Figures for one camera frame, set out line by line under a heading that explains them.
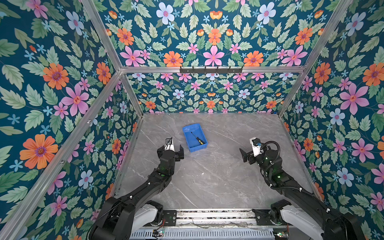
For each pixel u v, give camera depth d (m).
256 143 0.68
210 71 0.94
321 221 0.44
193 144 1.05
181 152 0.79
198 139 1.02
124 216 0.41
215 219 0.75
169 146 0.72
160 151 0.75
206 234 0.77
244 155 0.73
